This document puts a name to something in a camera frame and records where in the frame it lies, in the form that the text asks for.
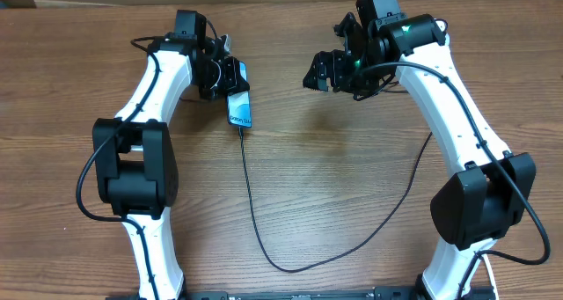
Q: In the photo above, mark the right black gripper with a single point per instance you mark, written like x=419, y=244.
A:
x=337, y=63

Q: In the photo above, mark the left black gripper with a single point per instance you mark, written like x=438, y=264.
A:
x=232, y=83

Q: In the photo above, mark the blue Galaxy S24 smartphone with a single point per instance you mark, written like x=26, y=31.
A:
x=239, y=108

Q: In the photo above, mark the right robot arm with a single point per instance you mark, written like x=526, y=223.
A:
x=487, y=183

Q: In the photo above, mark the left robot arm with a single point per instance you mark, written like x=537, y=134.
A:
x=135, y=165

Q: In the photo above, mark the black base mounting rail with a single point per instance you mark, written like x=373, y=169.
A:
x=377, y=293

